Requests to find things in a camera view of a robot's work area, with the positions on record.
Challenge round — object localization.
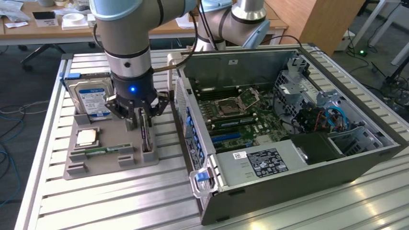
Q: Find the grey power supply unit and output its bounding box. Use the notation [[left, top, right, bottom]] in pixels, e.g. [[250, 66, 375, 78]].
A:
[[216, 140, 309, 187]]

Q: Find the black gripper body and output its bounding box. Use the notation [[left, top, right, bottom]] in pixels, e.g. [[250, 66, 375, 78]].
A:
[[110, 69, 157, 114]]

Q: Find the black RAM slot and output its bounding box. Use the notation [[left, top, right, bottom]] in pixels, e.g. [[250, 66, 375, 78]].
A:
[[198, 92, 240, 101], [197, 86, 238, 94]]

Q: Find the blue floor cable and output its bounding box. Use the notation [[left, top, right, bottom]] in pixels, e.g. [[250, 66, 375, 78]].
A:
[[0, 115, 25, 207]]

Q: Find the red wire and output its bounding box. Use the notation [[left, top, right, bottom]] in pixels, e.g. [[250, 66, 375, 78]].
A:
[[314, 112, 330, 131]]

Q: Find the flat white box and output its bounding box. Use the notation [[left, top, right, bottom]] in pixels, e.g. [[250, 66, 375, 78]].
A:
[[61, 19, 89, 31]]

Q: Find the grey parts rack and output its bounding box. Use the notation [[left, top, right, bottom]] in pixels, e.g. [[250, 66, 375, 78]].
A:
[[62, 105, 160, 181]]

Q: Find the silver disk bay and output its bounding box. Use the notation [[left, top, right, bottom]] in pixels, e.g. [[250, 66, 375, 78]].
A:
[[327, 126, 383, 156]]

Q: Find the white tape roll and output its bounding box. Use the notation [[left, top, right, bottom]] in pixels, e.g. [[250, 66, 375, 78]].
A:
[[62, 13, 84, 24]]

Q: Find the wooden desk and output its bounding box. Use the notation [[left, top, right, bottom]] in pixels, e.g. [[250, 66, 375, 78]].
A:
[[0, 0, 287, 52]]

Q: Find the black box on white stand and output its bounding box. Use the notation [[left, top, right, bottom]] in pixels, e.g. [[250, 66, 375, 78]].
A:
[[32, 11, 58, 27]]

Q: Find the CPU chip with metal lid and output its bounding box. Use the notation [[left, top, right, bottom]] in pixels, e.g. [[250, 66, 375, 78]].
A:
[[74, 129, 98, 146]]

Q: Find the silver metal drive cage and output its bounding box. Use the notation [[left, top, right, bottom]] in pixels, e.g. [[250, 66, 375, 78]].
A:
[[273, 69, 319, 125]]

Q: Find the wooden cabinet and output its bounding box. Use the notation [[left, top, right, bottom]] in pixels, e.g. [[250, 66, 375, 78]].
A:
[[263, 0, 366, 56]]

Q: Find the black plastic shroud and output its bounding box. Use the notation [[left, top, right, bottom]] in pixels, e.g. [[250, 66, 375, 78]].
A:
[[289, 131, 346, 166]]

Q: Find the metal socket cover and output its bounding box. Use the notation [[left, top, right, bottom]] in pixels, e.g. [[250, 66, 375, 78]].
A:
[[237, 86, 259, 111]]

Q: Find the white card with red print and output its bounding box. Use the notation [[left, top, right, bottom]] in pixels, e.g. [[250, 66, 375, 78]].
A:
[[4, 21, 29, 29]]

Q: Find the blue expansion slot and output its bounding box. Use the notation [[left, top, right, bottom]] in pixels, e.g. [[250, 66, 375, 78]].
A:
[[210, 133, 242, 142]]

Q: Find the black power cable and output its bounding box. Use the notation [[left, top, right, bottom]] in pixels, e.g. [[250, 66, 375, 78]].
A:
[[265, 35, 307, 48]]

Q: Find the loose green RAM stick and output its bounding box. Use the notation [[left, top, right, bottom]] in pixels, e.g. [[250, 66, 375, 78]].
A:
[[69, 143, 132, 156]]

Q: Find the blue wire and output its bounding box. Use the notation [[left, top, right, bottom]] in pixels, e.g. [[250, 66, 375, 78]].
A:
[[325, 105, 350, 131]]

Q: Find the white floor cable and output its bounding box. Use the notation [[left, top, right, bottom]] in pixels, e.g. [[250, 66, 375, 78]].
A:
[[0, 100, 50, 115]]

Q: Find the black office chair base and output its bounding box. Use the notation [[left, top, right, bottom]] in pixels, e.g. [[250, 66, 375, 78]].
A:
[[18, 42, 96, 71]]

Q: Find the white paper stack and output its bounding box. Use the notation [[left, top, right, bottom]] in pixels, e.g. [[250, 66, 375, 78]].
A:
[[174, 18, 196, 29]]

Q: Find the green motherboard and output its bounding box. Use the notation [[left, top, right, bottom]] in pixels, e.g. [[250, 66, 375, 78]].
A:
[[188, 79, 294, 154]]

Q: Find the CPU socket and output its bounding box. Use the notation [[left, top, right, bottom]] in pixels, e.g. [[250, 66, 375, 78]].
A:
[[217, 97, 245, 115]]

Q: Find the open grey PC case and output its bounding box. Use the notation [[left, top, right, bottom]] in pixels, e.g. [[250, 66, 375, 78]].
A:
[[166, 45, 409, 226]]

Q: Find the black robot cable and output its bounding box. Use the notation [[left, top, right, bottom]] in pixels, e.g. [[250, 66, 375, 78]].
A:
[[152, 0, 216, 72]]

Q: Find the white table frame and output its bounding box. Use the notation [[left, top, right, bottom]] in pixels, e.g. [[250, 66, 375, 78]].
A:
[[350, 0, 409, 65]]

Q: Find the hard disk in blue caddy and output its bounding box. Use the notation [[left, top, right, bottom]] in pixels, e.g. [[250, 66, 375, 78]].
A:
[[60, 71, 116, 120]]

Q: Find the graphics card with black fan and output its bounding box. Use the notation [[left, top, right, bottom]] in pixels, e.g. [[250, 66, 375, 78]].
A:
[[136, 107, 153, 153]]

